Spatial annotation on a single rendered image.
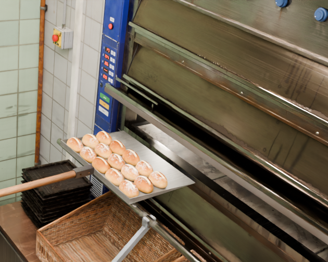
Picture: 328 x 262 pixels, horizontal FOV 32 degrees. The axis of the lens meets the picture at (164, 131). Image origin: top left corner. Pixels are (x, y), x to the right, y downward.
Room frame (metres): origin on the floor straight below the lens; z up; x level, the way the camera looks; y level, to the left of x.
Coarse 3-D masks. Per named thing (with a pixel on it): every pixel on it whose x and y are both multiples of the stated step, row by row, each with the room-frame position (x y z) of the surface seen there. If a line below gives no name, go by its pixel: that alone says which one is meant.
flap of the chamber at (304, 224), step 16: (112, 96) 2.43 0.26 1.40; (160, 112) 2.33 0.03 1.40; (160, 128) 2.16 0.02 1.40; (192, 128) 2.23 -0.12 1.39; (208, 144) 2.08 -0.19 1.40; (224, 144) 2.14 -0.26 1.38; (208, 160) 1.94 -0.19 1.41; (240, 160) 2.00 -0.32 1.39; (256, 176) 1.87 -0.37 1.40; (272, 176) 1.92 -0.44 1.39; (256, 192) 1.74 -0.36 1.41; (288, 192) 1.80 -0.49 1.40; (304, 208) 1.69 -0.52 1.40; (320, 208) 1.73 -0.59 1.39; (304, 224) 1.58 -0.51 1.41
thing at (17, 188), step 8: (56, 176) 1.97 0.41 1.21; (64, 176) 1.99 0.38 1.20; (72, 176) 2.02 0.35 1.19; (24, 184) 1.88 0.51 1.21; (32, 184) 1.90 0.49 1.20; (40, 184) 1.92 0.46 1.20; (48, 184) 1.94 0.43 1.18; (0, 192) 1.81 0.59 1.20; (8, 192) 1.82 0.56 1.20; (16, 192) 1.85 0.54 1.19
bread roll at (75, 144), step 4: (68, 140) 2.28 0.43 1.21; (72, 140) 2.27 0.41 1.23; (76, 140) 2.26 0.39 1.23; (80, 140) 2.28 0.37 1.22; (68, 144) 2.27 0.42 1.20; (72, 144) 2.25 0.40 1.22; (76, 144) 2.25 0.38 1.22; (80, 144) 2.26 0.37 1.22; (72, 148) 2.24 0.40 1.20; (76, 148) 2.24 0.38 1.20; (80, 148) 2.24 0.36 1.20; (76, 152) 2.24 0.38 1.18
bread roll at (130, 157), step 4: (124, 152) 2.25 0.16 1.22; (128, 152) 2.23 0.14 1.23; (132, 152) 2.23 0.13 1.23; (124, 156) 2.23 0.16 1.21; (128, 156) 2.21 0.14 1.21; (132, 156) 2.21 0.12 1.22; (136, 156) 2.21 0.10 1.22; (124, 160) 2.22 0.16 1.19; (128, 160) 2.21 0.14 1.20; (132, 160) 2.20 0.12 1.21; (136, 160) 2.20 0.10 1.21; (132, 164) 2.20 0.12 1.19
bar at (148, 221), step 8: (104, 184) 2.05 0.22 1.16; (112, 192) 2.00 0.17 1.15; (136, 208) 1.88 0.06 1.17; (144, 216) 1.84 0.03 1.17; (152, 216) 1.84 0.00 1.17; (144, 224) 1.82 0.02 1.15; (152, 224) 1.80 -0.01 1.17; (136, 232) 1.81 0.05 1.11; (144, 232) 1.81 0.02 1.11; (160, 232) 1.76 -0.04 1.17; (168, 232) 1.75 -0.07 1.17; (136, 240) 1.79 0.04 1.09; (168, 240) 1.72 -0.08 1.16; (176, 240) 1.71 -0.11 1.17; (128, 248) 1.76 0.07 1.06; (176, 248) 1.68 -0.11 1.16; (184, 248) 1.67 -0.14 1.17; (120, 256) 1.74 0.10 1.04; (184, 256) 1.65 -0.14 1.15; (192, 256) 1.63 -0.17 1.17
